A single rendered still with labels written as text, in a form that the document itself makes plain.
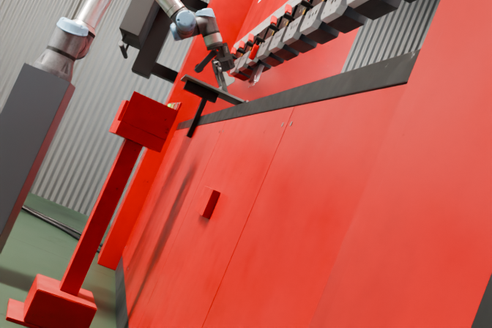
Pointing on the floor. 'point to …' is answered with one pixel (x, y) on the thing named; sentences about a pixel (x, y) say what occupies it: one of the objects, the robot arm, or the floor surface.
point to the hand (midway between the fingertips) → (223, 92)
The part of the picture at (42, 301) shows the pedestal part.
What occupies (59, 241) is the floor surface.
